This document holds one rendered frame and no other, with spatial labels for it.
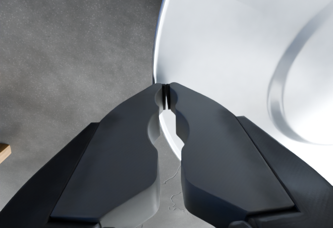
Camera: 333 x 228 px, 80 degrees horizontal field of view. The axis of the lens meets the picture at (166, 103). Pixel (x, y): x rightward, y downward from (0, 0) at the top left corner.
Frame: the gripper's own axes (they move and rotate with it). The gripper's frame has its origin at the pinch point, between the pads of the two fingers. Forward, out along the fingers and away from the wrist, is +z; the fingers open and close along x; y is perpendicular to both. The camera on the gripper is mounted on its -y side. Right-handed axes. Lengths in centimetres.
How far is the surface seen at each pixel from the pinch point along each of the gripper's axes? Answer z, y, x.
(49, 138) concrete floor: 26.8, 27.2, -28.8
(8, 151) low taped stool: 26, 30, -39
